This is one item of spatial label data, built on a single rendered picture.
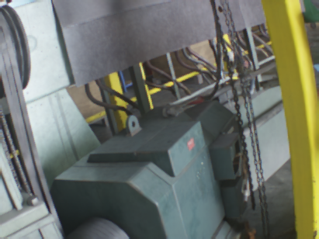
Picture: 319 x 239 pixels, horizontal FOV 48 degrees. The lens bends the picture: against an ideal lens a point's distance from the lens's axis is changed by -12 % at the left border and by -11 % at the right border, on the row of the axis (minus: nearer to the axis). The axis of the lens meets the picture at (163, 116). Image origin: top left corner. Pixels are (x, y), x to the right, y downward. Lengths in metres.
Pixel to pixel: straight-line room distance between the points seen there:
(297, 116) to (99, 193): 0.66
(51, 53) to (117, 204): 0.81
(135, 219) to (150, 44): 1.06
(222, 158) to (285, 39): 0.48
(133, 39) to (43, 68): 0.49
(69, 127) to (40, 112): 0.16
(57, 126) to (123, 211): 0.69
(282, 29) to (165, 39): 0.97
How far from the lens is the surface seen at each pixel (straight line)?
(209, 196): 1.40
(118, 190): 1.12
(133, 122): 1.39
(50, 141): 1.72
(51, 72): 1.71
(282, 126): 2.88
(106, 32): 1.83
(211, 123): 1.51
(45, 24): 1.72
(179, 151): 1.20
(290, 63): 1.22
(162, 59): 6.64
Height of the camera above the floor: 1.26
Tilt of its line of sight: 15 degrees down
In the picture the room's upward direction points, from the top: 14 degrees counter-clockwise
